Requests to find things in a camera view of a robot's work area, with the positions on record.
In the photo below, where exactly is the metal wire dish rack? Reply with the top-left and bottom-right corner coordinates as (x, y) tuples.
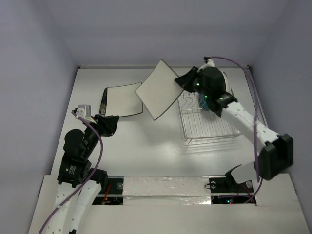
(177, 90), (241, 146)

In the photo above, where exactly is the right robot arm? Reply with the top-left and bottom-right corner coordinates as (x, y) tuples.
(175, 66), (293, 191)

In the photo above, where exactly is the white petal pattern bowl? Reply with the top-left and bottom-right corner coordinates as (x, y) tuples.
(222, 71), (232, 93)

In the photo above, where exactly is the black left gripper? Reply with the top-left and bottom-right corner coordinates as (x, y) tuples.
(83, 113), (119, 156)

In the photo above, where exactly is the cream square plate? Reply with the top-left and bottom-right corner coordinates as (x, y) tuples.
(135, 59), (183, 120)
(105, 82), (143, 117)

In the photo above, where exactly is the silver foil tape strip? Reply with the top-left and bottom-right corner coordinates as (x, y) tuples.
(122, 176), (211, 206)

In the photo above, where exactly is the black floral rectangular plate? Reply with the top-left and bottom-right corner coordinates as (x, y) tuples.
(99, 88), (108, 116)

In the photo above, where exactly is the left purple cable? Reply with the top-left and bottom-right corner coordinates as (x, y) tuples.
(35, 109), (105, 234)

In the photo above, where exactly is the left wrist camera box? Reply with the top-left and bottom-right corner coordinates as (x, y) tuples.
(75, 104), (92, 119)

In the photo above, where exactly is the purple cable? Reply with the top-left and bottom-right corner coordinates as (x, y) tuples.
(210, 56), (264, 204)
(35, 109), (105, 234)

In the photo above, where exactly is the teal scalloped round plate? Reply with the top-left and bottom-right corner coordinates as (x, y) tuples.
(198, 94), (209, 111)

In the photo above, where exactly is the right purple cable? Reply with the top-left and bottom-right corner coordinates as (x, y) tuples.
(210, 56), (264, 204)

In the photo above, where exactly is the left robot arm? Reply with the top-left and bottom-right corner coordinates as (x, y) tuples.
(39, 108), (119, 234)

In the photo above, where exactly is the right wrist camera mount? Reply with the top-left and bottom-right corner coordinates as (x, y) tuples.
(197, 57), (215, 73)

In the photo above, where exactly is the metal side rail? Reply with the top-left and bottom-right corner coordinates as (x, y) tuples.
(244, 67), (261, 112)

